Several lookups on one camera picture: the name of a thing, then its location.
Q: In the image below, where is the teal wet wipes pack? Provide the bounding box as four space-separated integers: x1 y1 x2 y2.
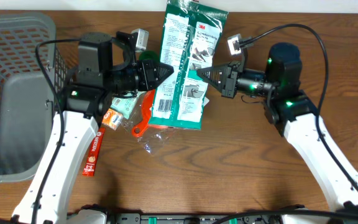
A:
110 91 145 119

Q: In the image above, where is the green white gloves package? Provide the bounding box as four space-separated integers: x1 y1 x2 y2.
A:
149 0 229 129

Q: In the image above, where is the small orange snack box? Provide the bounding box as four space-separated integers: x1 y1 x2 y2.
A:
102 108 124 130

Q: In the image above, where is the red tool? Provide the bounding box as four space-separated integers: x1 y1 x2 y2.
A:
121 90 175 154

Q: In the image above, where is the red coffee stick packet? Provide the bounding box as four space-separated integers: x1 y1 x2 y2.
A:
82 128 106 177

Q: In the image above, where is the green lid jar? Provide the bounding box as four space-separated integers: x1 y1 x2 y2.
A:
139 50 160 62

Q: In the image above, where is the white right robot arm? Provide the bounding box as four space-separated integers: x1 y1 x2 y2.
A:
196 42 358 223

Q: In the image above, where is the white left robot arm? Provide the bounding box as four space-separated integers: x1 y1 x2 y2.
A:
10 29 174 224

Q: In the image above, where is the grey plastic shopping basket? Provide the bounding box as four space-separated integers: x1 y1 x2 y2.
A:
0 12 56 183

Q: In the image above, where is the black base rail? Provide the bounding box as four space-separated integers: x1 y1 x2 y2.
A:
114 212 347 224

